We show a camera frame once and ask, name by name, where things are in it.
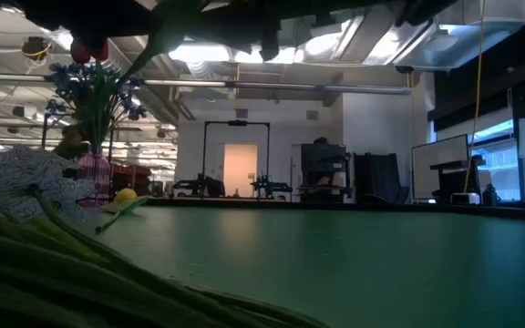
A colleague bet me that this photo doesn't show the green flower stems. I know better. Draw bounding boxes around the green flower stems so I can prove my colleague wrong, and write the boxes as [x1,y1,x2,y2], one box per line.
[0,213,332,328]

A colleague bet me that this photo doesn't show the small white box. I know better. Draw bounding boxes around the small white box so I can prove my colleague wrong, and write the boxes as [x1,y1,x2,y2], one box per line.
[450,191,481,206]

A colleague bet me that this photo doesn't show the white board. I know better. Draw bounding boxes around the white board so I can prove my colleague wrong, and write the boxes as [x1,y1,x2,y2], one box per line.
[410,133,470,200]

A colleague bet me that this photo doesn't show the rectangular ceiling light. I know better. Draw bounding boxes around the rectangular ceiling light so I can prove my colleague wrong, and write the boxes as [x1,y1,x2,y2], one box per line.
[167,43,232,64]
[233,47,298,65]

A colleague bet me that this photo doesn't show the red storage shelf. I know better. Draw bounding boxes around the red storage shelf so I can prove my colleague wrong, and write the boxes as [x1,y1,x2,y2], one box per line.
[110,162,154,197]

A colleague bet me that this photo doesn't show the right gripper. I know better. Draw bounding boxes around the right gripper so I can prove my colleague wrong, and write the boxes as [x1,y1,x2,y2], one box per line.
[196,0,291,63]

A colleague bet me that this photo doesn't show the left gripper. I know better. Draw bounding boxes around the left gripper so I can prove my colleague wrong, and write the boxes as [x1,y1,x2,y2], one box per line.
[68,0,163,45]

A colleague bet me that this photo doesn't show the black tall cabinet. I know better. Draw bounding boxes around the black tall cabinet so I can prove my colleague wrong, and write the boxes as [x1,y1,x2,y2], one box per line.
[299,143,353,204]

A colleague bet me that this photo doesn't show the black gantry frame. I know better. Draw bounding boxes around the black gantry frame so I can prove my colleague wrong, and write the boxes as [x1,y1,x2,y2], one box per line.
[201,119,272,200]

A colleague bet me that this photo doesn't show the white flower spray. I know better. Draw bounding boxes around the white flower spray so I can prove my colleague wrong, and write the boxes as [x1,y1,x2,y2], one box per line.
[0,136,125,272]

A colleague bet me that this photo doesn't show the grey horizontal ceiling pipe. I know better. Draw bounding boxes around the grey horizontal ceiling pipe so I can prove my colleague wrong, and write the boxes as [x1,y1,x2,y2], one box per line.
[0,72,413,96]

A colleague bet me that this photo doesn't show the person behind black cabinet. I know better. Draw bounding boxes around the person behind black cabinet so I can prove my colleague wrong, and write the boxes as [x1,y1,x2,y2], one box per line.
[305,136,336,188]

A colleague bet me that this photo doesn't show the dark folded panel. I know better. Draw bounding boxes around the dark folded panel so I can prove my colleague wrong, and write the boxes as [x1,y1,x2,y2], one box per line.
[353,152,412,205]

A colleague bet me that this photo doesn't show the long silver ceiling duct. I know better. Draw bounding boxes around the long silver ceiling duct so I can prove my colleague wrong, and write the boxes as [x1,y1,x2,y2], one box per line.
[107,38,181,124]

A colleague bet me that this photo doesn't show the lit doorway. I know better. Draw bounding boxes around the lit doorway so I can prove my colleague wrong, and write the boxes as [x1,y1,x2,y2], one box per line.
[223,143,259,198]

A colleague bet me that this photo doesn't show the yellow black cable reel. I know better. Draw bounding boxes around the yellow black cable reel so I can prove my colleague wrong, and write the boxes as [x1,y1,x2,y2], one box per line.
[20,36,53,63]

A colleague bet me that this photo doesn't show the yellow hanging cable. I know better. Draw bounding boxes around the yellow hanging cable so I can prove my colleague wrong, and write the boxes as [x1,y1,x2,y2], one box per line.
[462,0,486,195]

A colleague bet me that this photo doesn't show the yellow tulip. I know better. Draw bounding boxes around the yellow tulip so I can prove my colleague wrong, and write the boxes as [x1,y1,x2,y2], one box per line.
[94,188,150,235]

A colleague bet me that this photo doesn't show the pink ribbed vase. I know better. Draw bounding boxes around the pink ribbed vase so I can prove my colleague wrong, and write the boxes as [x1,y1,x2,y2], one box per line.
[77,149,112,206]

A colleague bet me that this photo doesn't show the person beside pink vase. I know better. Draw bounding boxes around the person beside pink vase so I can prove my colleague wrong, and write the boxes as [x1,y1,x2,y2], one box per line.
[51,123,91,179]

